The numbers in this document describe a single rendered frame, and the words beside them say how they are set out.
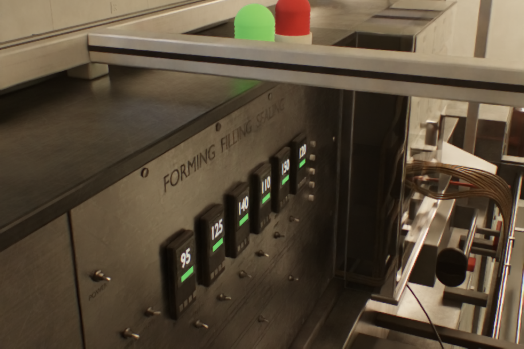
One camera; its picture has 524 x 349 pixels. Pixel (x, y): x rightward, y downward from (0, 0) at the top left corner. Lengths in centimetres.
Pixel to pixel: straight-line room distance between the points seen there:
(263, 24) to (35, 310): 51
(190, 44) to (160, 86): 8
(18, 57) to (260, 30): 33
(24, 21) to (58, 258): 398
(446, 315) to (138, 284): 141
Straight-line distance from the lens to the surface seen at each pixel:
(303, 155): 107
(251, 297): 99
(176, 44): 79
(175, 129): 66
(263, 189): 93
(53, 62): 82
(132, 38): 83
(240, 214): 86
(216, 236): 81
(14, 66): 77
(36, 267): 56
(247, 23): 91
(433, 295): 208
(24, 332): 57
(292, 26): 105
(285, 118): 100
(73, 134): 67
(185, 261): 75
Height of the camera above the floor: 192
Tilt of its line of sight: 20 degrees down
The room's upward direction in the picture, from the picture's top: straight up
